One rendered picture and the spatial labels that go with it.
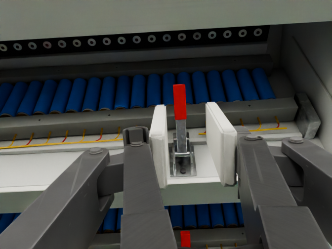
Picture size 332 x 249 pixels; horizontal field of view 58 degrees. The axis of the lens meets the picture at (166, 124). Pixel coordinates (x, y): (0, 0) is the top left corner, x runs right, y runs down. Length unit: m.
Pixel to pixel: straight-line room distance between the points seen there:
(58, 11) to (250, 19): 0.16
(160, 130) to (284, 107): 0.24
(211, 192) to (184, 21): 0.18
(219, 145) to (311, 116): 0.22
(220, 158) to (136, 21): 0.16
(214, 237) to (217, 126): 0.31
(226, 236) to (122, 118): 0.23
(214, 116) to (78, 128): 0.22
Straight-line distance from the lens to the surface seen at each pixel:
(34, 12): 0.29
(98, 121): 0.35
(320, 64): 0.38
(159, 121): 0.17
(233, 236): 0.46
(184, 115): 0.30
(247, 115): 0.36
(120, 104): 0.37
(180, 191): 0.33
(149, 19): 0.27
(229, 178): 0.16
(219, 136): 0.15
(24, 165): 0.37
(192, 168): 0.31
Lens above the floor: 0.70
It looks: 23 degrees down
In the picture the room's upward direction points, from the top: 4 degrees counter-clockwise
